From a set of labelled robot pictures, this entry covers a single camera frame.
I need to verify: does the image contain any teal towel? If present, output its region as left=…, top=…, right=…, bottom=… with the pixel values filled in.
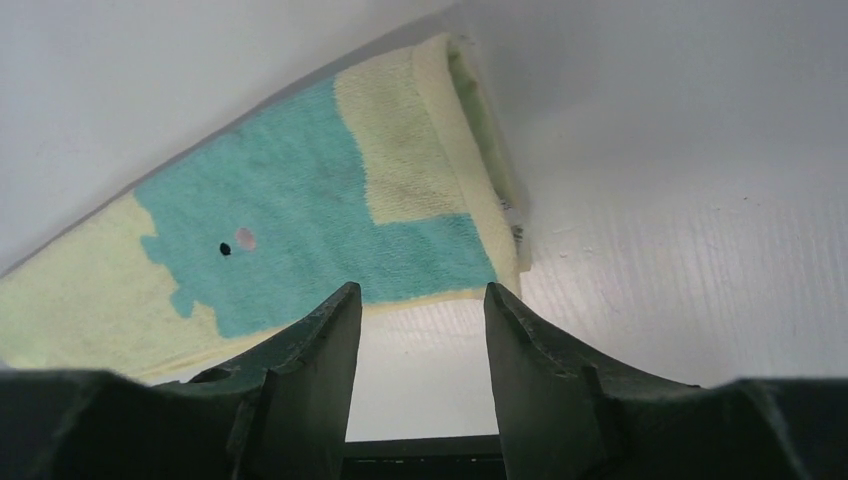
left=1, top=33, right=530, bottom=380

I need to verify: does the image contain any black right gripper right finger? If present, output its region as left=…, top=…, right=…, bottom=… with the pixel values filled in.
left=484, top=283, right=698, bottom=479

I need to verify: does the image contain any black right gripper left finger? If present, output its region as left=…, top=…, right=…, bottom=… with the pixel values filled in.
left=188, top=282, right=362, bottom=479

